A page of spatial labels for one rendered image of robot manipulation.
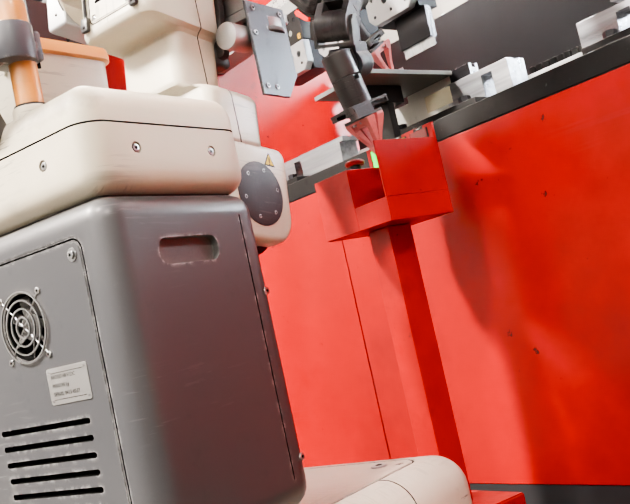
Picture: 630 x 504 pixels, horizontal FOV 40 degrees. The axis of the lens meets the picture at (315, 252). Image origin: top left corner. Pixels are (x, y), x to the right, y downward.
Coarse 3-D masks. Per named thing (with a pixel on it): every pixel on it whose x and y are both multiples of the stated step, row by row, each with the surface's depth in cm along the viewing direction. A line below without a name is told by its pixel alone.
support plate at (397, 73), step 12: (372, 72) 180; (384, 72) 182; (396, 72) 184; (408, 72) 187; (420, 72) 189; (432, 72) 191; (444, 72) 194; (372, 84) 189; (384, 84) 191; (396, 84) 193; (408, 84) 196; (420, 84) 198; (324, 96) 190; (336, 96) 192
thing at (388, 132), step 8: (368, 88) 188; (376, 88) 190; (384, 88) 191; (392, 88) 193; (400, 88) 194; (376, 96) 189; (392, 96) 192; (400, 96) 194; (384, 104) 192; (392, 104) 192; (384, 112) 192; (392, 112) 191; (384, 120) 192; (392, 120) 191; (384, 128) 193; (392, 128) 191; (384, 136) 193; (392, 136) 191
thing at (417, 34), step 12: (420, 12) 202; (396, 24) 208; (408, 24) 205; (420, 24) 202; (432, 24) 201; (408, 36) 205; (420, 36) 203; (432, 36) 201; (408, 48) 206; (420, 48) 204
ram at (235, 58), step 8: (248, 0) 247; (256, 0) 244; (264, 0) 241; (280, 8) 236; (288, 8) 234; (232, 56) 259; (240, 56) 261; (248, 56) 262; (232, 64) 266; (224, 72) 273
